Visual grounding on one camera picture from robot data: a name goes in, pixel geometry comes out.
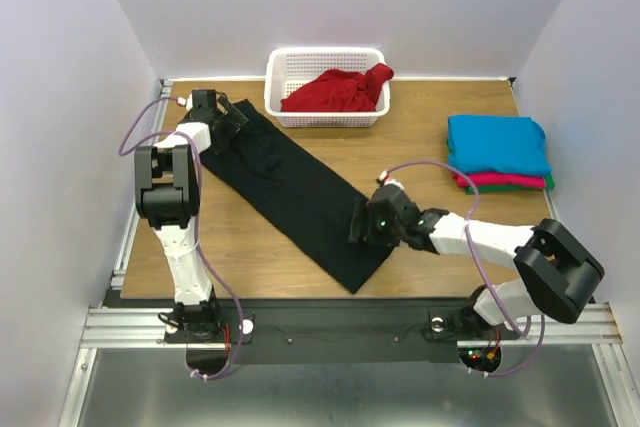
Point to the aluminium frame rail left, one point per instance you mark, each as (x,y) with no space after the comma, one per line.
(137,146)

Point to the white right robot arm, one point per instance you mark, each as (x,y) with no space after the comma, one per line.
(557,274)

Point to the red t shirt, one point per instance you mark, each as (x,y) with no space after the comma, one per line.
(339,91)

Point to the folded pink t shirt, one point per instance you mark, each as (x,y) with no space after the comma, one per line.
(482,179)

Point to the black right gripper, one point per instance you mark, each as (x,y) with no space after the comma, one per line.
(360,220)

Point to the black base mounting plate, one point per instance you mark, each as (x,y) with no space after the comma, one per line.
(308,331)

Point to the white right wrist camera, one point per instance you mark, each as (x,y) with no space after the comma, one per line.
(385,179)

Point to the black t shirt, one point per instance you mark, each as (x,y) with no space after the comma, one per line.
(299,195)

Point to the white plastic basket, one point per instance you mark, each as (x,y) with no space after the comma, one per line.
(291,68)

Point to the folded blue t shirt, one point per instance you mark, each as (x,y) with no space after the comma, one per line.
(502,144)

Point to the aluminium frame rail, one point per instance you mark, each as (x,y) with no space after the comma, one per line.
(137,146)
(596,325)

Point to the folded green t shirt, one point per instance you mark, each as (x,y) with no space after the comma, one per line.
(491,189)

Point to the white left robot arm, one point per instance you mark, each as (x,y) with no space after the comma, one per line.
(167,178)

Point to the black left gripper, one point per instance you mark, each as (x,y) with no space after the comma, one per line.
(236,119)

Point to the aluminium frame rail right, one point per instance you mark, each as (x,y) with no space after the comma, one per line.
(596,325)

